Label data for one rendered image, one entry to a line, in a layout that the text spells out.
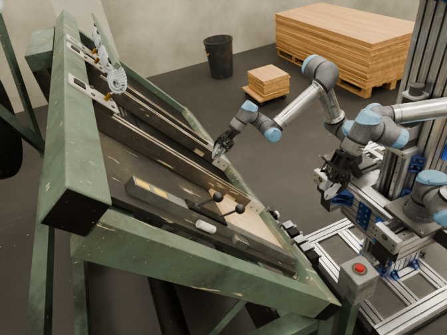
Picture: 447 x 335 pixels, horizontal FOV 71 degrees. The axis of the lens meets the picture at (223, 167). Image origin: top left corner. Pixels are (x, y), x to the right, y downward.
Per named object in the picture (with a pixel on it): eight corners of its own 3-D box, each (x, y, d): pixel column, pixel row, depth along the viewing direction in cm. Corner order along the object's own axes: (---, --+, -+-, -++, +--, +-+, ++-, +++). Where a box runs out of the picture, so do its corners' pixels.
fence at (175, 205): (291, 264, 155) (296, 259, 154) (127, 193, 95) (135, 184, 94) (285, 257, 158) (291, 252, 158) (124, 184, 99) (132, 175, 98)
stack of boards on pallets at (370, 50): (419, 80, 475) (434, 25, 427) (364, 99, 450) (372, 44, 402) (318, 42, 660) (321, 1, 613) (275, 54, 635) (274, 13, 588)
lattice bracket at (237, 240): (244, 250, 126) (249, 244, 126) (233, 245, 122) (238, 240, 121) (240, 242, 129) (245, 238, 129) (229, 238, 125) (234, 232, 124)
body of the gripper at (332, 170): (318, 172, 118) (333, 144, 113) (334, 174, 122) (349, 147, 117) (330, 184, 112) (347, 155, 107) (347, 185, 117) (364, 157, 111)
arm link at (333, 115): (339, 143, 187) (311, 70, 152) (324, 132, 198) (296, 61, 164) (356, 131, 186) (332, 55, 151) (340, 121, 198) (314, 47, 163)
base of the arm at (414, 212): (418, 196, 158) (424, 181, 152) (446, 215, 147) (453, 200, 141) (395, 207, 155) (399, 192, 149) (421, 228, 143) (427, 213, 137)
